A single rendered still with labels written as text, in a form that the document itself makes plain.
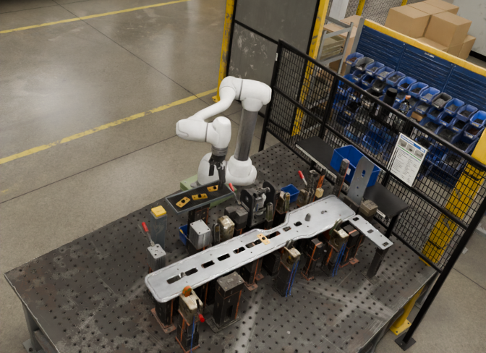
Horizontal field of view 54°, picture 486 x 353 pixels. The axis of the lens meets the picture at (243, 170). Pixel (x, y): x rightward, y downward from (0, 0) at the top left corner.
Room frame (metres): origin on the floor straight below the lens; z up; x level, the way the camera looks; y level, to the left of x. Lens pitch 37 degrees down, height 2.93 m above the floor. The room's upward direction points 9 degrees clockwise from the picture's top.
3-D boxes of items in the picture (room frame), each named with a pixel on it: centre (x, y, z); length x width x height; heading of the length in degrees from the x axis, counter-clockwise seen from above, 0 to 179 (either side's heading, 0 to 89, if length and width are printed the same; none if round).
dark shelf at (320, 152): (2.68, -0.72, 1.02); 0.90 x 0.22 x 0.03; 41
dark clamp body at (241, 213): (2.07, -0.02, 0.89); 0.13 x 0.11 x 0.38; 41
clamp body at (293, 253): (1.85, -0.34, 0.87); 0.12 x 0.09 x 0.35; 41
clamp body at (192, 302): (1.41, 0.14, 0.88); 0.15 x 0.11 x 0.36; 41
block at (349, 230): (2.16, -0.71, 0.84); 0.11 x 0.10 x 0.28; 41
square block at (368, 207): (2.33, -0.82, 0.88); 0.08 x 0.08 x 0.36; 41
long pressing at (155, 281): (1.92, -0.17, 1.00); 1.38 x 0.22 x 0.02; 131
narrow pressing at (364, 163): (2.41, -0.73, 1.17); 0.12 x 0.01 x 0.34; 41
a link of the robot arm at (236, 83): (2.69, 0.16, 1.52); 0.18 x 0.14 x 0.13; 3
